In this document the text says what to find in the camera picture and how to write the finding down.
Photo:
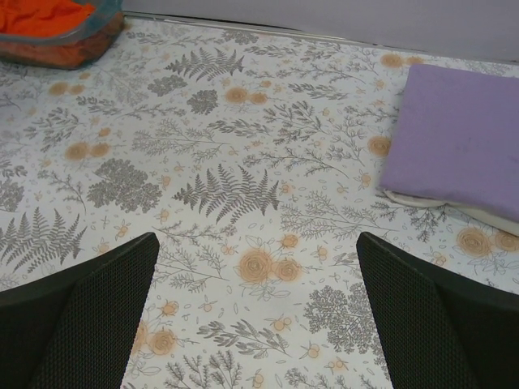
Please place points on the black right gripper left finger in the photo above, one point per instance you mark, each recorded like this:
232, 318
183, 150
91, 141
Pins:
76, 327

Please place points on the teal plastic bin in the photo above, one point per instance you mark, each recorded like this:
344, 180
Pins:
73, 49

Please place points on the floral table mat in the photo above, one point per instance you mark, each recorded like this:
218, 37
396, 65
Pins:
255, 159

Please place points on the purple folded t-shirt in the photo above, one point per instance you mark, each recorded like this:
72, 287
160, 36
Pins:
456, 140

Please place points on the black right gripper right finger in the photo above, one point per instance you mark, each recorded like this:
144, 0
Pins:
438, 329

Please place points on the white folded t-shirt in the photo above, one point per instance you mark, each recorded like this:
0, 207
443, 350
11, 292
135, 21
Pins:
498, 222

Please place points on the orange t-shirt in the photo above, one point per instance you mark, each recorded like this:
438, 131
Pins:
42, 18

